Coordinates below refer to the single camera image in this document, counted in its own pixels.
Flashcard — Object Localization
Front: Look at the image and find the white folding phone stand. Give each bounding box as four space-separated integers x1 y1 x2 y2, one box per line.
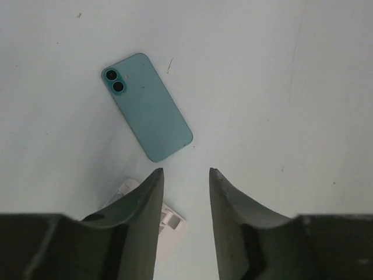
102 178 188 261

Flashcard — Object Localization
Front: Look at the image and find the teal smartphone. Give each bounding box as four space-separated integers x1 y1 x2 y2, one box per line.
101 53 193 163

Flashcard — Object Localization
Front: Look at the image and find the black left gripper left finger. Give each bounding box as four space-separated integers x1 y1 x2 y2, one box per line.
1 168 164 279

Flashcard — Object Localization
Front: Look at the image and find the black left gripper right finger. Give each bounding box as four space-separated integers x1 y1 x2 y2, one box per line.
209 168 372 279

